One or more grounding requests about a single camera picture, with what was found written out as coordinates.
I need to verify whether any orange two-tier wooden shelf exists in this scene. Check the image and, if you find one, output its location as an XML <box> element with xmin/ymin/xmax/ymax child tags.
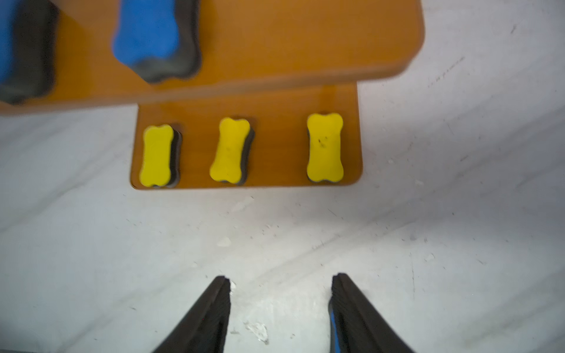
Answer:
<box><xmin>1</xmin><ymin>1</ymin><xmax>425</xmax><ymax>190</ymax></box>

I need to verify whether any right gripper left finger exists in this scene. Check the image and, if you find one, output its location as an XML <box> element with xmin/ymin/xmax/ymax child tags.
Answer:
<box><xmin>154</xmin><ymin>276</ymin><xmax>231</xmax><ymax>353</ymax></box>

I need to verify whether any blue eraser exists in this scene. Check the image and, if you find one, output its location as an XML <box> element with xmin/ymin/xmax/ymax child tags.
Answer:
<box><xmin>1</xmin><ymin>1</ymin><xmax>59</xmax><ymax>104</ymax></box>
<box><xmin>112</xmin><ymin>0</ymin><xmax>202</xmax><ymax>84</ymax></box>

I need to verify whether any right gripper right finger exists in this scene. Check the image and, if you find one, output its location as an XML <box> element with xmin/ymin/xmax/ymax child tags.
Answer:
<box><xmin>328</xmin><ymin>273</ymin><xmax>413</xmax><ymax>353</ymax></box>

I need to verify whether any yellow eraser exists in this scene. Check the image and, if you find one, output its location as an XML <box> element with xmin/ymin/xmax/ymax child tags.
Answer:
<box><xmin>139</xmin><ymin>124</ymin><xmax>182</xmax><ymax>188</ymax></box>
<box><xmin>307</xmin><ymin>113</ymin><xmax>344</xmax><ymax>182</ymax></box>
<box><xmin>209</xmin><ymin>117</ymin><xmax>255</xmax><ymax>185</ymax></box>

